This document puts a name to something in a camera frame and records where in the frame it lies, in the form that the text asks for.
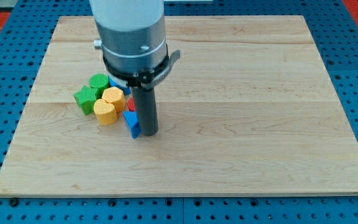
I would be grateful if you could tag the red star block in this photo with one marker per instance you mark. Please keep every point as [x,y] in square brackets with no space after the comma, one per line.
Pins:
[131,105]

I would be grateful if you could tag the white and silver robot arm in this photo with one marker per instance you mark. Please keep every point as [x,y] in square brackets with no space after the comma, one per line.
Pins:
[132,33]

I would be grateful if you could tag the blue cube block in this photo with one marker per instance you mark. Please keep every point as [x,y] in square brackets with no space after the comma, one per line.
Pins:
[126,90]

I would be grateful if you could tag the green star block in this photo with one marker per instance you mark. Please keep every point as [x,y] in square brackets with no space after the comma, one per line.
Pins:
[85,99]

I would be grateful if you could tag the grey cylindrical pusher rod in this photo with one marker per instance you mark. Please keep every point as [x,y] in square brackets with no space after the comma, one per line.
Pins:
[146,109]

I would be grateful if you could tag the blue triangle block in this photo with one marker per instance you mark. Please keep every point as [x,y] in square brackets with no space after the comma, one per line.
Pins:
[132,123]

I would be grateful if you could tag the yellow hexagon block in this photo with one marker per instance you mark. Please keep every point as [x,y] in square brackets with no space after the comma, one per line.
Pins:
[115,96]

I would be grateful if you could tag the light wooden board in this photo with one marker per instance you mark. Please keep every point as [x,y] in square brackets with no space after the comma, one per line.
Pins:
[249,110]

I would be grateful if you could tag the yellow heart block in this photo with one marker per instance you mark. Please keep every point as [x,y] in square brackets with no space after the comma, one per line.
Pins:
[105,112]

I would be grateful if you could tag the green cylinder block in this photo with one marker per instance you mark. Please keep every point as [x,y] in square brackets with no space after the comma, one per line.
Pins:
[100,82]

